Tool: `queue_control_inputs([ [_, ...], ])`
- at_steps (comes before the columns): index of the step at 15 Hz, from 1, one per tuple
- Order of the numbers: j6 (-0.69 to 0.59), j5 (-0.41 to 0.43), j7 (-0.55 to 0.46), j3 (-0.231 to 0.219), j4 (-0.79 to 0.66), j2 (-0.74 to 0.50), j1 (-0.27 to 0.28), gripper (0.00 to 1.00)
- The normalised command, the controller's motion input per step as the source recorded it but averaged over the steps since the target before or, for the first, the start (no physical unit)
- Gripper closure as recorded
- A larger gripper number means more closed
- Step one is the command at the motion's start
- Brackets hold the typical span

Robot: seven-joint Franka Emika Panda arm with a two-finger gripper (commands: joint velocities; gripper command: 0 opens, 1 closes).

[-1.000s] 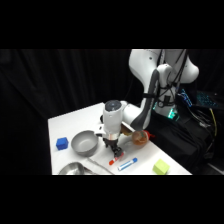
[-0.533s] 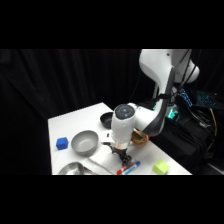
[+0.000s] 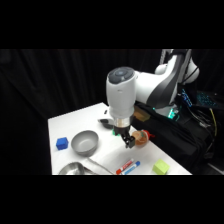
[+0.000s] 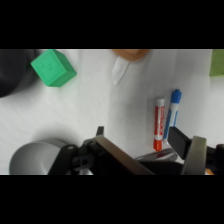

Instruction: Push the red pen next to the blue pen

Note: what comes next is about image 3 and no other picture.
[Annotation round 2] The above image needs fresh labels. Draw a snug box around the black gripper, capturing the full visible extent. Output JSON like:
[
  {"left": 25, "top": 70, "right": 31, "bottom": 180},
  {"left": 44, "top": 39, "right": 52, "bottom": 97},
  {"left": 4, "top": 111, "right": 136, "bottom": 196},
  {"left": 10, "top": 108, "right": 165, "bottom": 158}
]
[{"left": 113, "top": 125, "right": 136, "bottom": 149}]

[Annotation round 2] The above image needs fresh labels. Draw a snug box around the red marker pen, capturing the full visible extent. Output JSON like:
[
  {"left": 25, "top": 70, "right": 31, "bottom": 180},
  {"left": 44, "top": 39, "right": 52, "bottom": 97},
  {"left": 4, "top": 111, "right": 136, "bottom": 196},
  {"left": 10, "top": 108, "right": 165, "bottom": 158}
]
[{"left": 115, "top": 158, "right": 135, "bottom": 175}]

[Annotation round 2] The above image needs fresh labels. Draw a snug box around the small black bowl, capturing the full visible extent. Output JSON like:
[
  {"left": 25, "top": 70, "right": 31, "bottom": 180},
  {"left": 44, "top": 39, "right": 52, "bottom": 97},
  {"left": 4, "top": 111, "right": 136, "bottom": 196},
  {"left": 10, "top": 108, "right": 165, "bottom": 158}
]
[{"left": 100, "top": 121, "right": 116, "bottom": 131}]

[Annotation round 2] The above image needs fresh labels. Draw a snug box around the lime green block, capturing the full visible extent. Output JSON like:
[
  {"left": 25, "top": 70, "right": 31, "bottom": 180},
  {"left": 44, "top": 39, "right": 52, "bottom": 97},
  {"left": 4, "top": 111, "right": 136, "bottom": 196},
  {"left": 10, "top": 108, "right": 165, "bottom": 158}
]
[{"left": 152, "top": 158, "right": 170, "bottom": 175}]

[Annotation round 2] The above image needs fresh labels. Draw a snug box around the grey metal bowl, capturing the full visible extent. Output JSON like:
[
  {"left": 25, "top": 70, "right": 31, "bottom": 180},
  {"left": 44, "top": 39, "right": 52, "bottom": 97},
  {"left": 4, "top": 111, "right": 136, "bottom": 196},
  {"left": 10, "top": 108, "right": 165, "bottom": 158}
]
[{"left": 70, "top": 129, "right": 100, "bottom": 158}]

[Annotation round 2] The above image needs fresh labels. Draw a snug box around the black covered robot stand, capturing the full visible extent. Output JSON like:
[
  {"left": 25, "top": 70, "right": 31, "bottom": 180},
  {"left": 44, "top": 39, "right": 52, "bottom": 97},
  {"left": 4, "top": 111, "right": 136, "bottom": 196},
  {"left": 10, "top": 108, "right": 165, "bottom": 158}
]
[{"left": 131, "top": 99, "right": 224, "bottom": 176}]

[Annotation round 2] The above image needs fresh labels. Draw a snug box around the silver metal ladle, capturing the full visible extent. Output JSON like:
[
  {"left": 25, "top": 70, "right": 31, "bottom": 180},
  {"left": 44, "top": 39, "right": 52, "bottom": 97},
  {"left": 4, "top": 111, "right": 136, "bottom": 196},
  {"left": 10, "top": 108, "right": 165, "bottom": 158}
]
[{"left": 58, "top": 157, "right": 116, "bottom": 176}]

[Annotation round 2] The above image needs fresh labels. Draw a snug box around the blue cube block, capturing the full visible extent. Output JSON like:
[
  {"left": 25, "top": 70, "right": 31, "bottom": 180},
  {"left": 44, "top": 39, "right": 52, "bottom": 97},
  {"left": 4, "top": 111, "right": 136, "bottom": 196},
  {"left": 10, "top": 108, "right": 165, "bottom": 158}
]
[{"left": 55, "top": 136, "right": 70, "bottom": 151}]

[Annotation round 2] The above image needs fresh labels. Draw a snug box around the blue lit keyboard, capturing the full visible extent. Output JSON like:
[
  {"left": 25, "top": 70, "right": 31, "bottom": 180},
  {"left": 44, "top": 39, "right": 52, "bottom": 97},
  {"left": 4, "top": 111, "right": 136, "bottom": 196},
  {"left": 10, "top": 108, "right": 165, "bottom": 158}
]
[{"left": 195, "top": 91, "right": 219, "bottom": 108}]

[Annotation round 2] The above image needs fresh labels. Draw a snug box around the black curtain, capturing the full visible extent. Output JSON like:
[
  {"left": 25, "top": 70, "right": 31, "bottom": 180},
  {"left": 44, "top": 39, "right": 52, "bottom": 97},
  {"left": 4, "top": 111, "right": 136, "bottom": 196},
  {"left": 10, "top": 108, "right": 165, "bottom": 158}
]
[{"left": 0, "top": 49, "right": 224, "bottom": 176}]

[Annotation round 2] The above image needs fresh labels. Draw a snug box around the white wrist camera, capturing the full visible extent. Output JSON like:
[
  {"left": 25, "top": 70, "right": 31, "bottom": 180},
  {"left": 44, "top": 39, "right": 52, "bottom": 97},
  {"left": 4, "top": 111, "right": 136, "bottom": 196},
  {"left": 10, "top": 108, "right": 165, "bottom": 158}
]
[{"left": 97, "top": 117, "right": 114, "bottom": 126}]

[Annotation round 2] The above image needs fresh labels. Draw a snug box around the yellow cable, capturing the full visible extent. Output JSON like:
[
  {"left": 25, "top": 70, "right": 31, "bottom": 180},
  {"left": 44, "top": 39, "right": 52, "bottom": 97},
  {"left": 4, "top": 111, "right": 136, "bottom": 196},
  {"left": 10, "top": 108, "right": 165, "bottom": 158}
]
[{"left": 208, "top": 107, "right": 219, "bottom": 138}]

